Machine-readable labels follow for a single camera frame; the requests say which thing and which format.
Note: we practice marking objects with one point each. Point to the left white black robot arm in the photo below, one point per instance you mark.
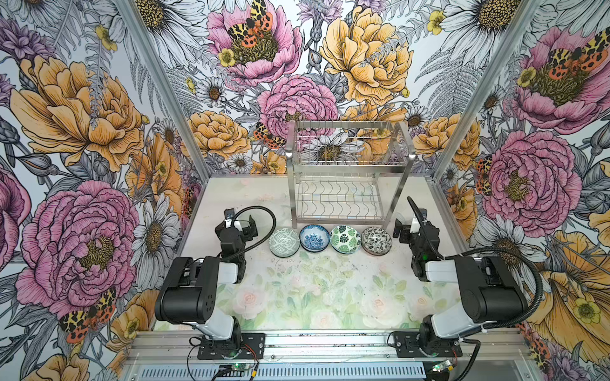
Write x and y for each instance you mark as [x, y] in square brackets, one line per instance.
[188, 294]

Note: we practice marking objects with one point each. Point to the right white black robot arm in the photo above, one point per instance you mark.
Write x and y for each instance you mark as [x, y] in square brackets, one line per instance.
[488, 292]

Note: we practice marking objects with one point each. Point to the left aluminium frame post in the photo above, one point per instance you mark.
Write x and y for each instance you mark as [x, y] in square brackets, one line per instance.
[145, 46]

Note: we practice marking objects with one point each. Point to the dark leaf pattern bowl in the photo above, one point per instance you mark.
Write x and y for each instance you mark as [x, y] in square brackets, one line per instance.
[376, 241]

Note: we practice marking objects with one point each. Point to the right aluminium frame post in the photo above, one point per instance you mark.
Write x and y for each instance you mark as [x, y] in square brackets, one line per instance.
[515, 32]

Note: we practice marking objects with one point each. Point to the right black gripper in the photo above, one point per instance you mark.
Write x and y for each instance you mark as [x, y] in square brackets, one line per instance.
[417, 231]

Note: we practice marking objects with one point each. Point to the blue floral bowl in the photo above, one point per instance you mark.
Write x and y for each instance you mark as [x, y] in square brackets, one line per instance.
[314, 238]

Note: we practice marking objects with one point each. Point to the right green circuit board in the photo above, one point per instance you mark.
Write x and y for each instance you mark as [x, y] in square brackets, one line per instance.
[444, 366]

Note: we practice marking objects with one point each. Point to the aluminium frame post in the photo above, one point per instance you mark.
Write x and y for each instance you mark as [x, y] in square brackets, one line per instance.
[515, 32]
[145, 46]

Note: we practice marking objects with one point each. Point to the white vented cable duct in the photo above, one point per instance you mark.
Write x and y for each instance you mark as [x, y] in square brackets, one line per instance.
[286, 371]

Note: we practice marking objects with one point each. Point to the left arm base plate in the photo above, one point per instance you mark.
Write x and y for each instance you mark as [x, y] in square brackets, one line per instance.
[247, 346]

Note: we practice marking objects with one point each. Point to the steel two-tier dish rack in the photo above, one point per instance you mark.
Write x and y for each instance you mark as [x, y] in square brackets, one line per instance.
[349, 172]

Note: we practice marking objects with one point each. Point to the green circuit board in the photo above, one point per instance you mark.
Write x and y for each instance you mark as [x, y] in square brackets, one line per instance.
[444, 366]
[233, 367]

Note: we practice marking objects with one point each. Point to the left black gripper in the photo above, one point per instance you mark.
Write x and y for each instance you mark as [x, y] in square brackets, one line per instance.
[237, 228]

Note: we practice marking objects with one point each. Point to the aluminium front rail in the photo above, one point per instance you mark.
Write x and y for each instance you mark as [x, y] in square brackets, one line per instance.
[316, 346]

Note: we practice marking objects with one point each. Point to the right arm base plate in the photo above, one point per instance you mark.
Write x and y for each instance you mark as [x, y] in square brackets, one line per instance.
[411, 344]

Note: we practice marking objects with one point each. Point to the green leaf pattern bowl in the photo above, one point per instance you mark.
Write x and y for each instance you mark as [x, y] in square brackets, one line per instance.
[345, 239]

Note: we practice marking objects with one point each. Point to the left green circuit board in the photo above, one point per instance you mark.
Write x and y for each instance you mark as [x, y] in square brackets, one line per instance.
[233, 367]

